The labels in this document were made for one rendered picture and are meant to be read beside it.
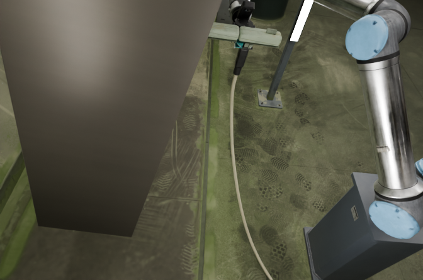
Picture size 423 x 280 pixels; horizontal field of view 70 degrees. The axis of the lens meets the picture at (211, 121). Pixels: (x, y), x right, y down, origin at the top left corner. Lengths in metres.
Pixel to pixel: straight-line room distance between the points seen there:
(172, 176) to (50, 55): 1.43
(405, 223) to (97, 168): 0.96
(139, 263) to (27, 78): 1.25
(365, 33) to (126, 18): 0.68
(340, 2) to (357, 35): 0.24
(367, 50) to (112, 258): 1.49
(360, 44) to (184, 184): 1.32
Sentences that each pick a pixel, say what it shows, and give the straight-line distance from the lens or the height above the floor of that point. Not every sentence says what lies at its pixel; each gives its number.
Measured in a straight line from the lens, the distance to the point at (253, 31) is 1.12.
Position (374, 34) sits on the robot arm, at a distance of 0.98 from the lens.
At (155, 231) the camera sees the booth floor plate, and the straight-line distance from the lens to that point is 1.80.
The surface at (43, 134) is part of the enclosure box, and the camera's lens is 0.83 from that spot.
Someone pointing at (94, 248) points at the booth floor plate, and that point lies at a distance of 1.81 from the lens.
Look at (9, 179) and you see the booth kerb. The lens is 2.02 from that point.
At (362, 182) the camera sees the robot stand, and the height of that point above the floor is 0.64.
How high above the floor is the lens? 1.72
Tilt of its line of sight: 48 degrees down
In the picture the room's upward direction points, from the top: 11 degrees clockwise
